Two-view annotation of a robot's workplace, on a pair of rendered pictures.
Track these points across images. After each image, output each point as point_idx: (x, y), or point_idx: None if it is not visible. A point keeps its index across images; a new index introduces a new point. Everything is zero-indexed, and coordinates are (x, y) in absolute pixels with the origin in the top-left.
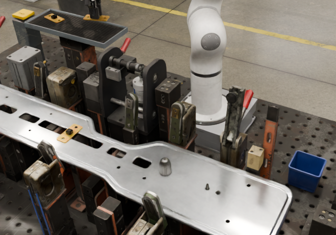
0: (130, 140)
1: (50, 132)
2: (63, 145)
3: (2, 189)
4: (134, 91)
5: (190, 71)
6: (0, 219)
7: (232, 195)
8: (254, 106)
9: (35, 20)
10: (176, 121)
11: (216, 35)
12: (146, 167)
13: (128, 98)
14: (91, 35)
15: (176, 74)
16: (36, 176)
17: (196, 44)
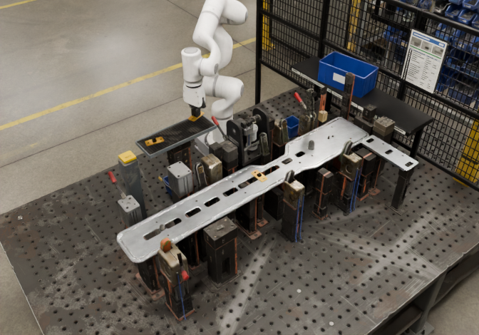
0: (268, 160)
1: (252, 184)
2: (269, 179)
3: None
4: (249, 136)
5: (220, 120)
6: (254, 264)
7: (336, 132)
8: None
9: (148, 150)
10: (285, 130)
11: (243, 85)
12: None
13: (262, 136)
14: (197, 129)
15: None
16: (303, 185)
17: (238, 96)
